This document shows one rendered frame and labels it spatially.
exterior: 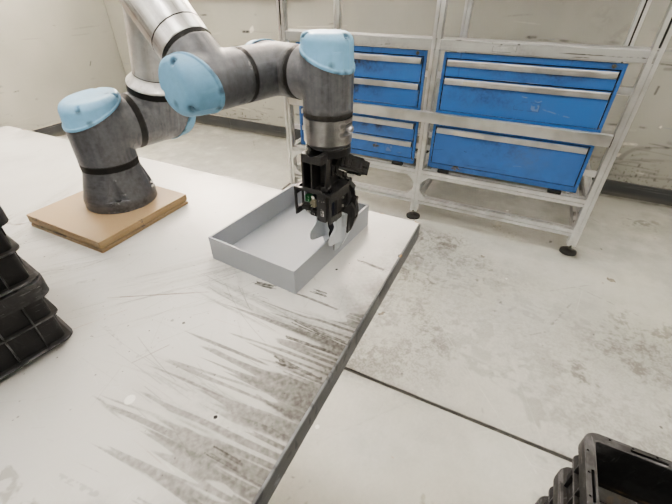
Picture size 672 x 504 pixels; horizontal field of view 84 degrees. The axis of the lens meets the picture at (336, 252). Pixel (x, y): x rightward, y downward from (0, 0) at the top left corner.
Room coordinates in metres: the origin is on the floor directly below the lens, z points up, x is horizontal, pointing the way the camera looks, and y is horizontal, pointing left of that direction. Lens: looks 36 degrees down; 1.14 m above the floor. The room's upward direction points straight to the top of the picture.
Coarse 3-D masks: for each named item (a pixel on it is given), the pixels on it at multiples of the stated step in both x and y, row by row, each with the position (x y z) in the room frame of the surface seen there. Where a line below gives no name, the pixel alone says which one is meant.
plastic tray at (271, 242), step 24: (288, 192) 0.79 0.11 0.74; (264, 216) 0.72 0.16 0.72; (288, 216) 0.74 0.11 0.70; (312, 216) 0.74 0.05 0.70; (360, 216) 0.68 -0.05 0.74; (216, 240) 0.58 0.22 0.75; (240, 240) 0.64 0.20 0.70; (264, 240) 0.64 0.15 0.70; (288, 240) 0.64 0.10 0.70; (312, 240) 0.64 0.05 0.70; (240, 264) 0.55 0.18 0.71; (264, 264) 0.52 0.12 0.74; (288, 264) 0.56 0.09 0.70; (312, 264) 0.53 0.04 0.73; (288, 288) 0.49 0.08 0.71
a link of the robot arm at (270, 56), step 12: (252, 48) 0.59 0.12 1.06; (264, 48) 0.60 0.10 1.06; (276, 48) 0.61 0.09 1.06; (288, 48) 0.60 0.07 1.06; (264, 60) 0.58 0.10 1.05; (276, 60) 0.60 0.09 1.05; (264, 72) 0.57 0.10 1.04; (276, 72) 0.59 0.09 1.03; (264, 84) 0.57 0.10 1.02; (276, 84) 0.59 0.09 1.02; (264, 96) 0.58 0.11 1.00; (288, 96) 0.60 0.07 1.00
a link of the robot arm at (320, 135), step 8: (304, 120) 0.57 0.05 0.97; (344, 120) 0.61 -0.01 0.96; (304, 128) 0.57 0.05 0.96; (312, 128) 0.55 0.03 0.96; (320, 128) 0.55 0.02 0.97; (328, 128) 0.54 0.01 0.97; (336, 128) 0.55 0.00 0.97; (344, 128) 0.56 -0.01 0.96; (352, 128) 0.56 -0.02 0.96; (304, 136) 0.57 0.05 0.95; (312, 136) 0.55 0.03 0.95; (320, 136) 0.55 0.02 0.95; (328, 136) 0.54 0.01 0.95; (336, 136) 0.55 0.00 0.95; (344, 136) 0.55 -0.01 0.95; (312, 144) 0.55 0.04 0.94; (320, 144) 0.55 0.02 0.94; (328, 144) 0.55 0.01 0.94; (336, 144) 0.55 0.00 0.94; (344, 144) 0.55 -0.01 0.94
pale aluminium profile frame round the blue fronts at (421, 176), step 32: (640, 96) 1.56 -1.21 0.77; (288, 128) 2.31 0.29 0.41; (480, 128) 1.80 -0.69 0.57; (512, 128) 1.74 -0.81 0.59; (544, 128) 1.68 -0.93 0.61; (288, 160) 2.31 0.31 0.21; (416, 160) 1.94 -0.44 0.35; (608, 160) 1.58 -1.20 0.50; (384, 192) 2.02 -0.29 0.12; (416, 192) 1.93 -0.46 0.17; (512, 192) 1.72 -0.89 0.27; (544, 192) 1.66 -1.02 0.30; (576, 192) 1.99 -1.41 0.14; (544, 224) 1.63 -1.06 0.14; (576, 224) 1.57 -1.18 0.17
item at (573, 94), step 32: (448, 64) 1.91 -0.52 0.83; (480, 64) 1.85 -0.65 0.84; (512, 64) 1.80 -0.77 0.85; (544, 64) 1.75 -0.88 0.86; (576, 64) 1.70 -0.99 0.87; (608, 64) 1.65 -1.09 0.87; (448, 96) 1.91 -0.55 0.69; (480, 96) 1.85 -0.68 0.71; (512, 96) 1.79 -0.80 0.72; (544, 96) 1.73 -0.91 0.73; (576, 96) 1.67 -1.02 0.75; (608, 96) 1.62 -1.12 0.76; (448, 128) 1.90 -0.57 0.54; (576, 128) 1.66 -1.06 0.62; (448, 160) 1.89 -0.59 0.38; (480, 160) 1.82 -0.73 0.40; (512, 160) 1.75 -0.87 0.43; (544, 160) 1.69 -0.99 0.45; (576, 160) 1.64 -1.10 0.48
